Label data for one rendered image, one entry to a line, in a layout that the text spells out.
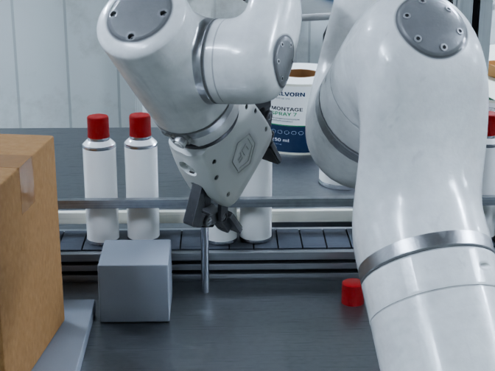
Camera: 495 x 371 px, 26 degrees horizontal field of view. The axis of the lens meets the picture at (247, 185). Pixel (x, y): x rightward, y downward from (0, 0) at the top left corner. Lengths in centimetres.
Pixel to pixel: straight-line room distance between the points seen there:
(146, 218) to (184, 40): 79
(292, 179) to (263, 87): 109
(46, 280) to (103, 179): 28
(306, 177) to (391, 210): 110
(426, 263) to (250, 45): 24
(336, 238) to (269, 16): 83
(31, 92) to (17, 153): 344
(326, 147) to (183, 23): 20
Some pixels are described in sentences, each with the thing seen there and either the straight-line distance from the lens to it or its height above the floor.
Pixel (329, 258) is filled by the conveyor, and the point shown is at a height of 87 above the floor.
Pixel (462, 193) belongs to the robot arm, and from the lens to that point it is 93.
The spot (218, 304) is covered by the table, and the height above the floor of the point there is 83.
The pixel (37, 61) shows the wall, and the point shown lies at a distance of 478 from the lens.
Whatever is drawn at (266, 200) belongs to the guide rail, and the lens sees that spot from 165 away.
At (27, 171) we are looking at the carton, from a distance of 134.
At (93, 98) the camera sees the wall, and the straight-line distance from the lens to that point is 483.
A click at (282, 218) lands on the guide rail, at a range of 174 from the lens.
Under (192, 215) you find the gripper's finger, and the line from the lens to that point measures 109.
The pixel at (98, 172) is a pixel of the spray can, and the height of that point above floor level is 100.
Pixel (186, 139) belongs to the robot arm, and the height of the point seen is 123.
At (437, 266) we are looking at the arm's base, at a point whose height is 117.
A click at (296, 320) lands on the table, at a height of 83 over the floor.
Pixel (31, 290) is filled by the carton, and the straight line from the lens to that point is 138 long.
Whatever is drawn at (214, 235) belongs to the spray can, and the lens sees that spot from 169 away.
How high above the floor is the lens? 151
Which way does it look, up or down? 19 degrees down
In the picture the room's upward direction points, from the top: straight up
